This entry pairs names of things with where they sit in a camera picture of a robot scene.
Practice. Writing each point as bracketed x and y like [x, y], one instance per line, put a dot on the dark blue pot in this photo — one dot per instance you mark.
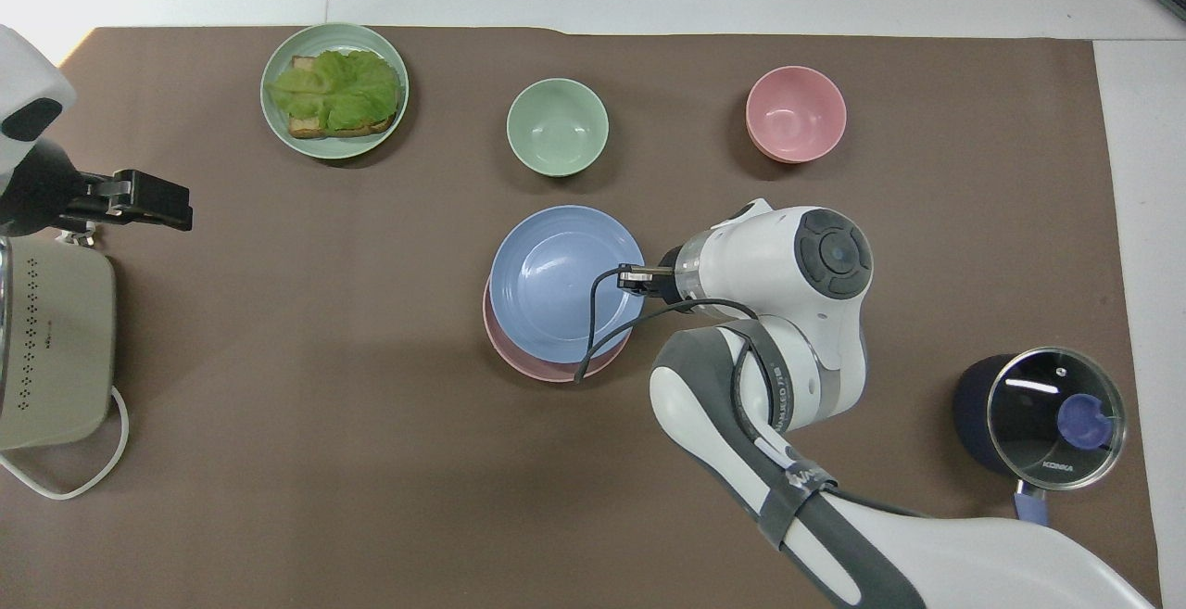
[969, 405]

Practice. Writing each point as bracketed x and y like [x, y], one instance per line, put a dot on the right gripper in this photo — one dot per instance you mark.
[666, 285]

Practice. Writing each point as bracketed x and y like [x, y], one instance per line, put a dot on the green lettuce leaf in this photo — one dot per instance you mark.
[338, 90]

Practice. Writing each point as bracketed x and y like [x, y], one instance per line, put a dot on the green plate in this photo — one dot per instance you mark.
[334, 37]

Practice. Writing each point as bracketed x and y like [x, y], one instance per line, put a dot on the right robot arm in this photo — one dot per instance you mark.
[769, 252]

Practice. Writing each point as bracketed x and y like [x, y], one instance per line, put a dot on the pink plate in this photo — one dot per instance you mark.
[528, 363]

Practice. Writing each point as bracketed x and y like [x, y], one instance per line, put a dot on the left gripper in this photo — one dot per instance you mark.
[37, 190]

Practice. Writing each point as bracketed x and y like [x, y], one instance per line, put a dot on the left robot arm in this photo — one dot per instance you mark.
[28, 67]

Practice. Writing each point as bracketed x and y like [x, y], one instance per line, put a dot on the glass lid with blue knob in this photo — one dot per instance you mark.
[1033, 410]

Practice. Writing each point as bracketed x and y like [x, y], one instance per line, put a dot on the toast slice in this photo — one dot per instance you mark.
[311, 130]

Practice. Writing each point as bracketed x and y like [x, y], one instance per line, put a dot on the green bowl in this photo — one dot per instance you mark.
[558, 127]

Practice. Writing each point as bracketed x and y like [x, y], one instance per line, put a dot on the beige kitchen appliance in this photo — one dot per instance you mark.
[56, 349]

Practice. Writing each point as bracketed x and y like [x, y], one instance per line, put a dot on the blue plate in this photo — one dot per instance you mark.
[556, 285]

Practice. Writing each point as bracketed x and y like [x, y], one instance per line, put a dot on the pink bowl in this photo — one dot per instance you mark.
[795, 113]

